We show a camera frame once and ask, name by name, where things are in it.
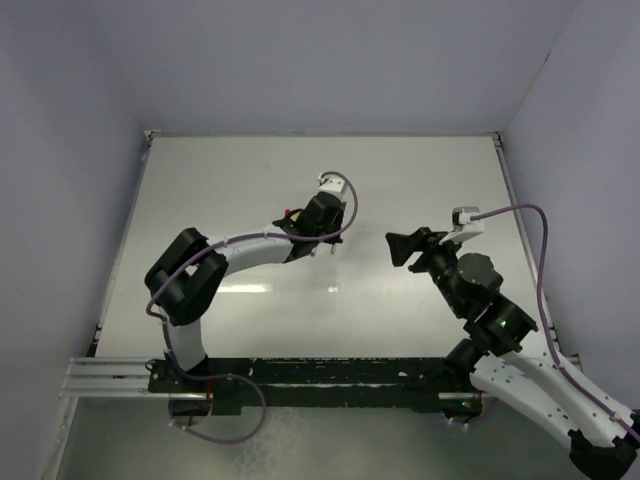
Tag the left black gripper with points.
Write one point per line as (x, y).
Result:
(338, 221)

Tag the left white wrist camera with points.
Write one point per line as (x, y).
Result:
(333, 185)

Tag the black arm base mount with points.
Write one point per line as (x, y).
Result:
(224, 386)

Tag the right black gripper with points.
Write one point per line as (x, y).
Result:
(402, 246)

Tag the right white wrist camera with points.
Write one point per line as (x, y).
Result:
(465, 226)

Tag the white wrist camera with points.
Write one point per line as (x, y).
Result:
(333, 185)
(465, 226)

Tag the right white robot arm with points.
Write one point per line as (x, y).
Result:
(508, 355)

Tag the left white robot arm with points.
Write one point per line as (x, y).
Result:
(186, 277)

